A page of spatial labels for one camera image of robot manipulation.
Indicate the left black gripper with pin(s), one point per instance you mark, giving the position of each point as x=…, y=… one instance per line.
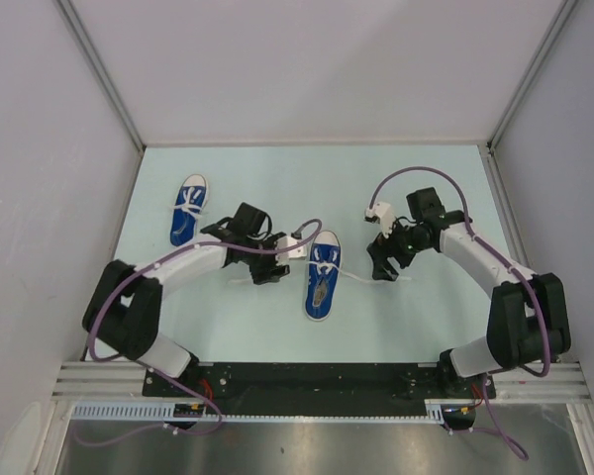
x=270, y=272

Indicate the aluminium corner post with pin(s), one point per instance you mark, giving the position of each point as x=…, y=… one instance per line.
x=560, y=21
x=93, y=59

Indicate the aluminium corner post right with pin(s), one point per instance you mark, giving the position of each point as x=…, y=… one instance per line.
x=560, y=21

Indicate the white slotted cable duct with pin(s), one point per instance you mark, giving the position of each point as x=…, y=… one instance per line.
x=170, y=413

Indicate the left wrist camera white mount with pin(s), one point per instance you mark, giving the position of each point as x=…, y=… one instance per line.
x=289, y=248

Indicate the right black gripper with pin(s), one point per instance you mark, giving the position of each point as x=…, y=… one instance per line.
x=381, y=248

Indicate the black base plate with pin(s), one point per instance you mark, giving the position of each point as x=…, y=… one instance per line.
x=330, y=389

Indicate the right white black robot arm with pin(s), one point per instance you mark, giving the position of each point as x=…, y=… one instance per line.
x=528, y=318

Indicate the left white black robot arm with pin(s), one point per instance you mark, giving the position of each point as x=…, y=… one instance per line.
x=130, y=301

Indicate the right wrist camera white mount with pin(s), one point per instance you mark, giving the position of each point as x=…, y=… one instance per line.
x=381, y=213

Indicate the aluminium corner post left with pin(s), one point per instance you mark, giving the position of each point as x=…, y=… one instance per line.
x=93, y=59

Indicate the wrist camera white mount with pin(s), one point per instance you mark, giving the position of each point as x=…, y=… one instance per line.
x=289, y=248
x=381, y=213

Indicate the blue sneaker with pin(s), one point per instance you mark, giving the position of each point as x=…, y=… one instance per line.
x=188, y=209
x=320, y=290

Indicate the white shoelace of sneaker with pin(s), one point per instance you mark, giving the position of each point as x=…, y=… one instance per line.
x=346, y=274

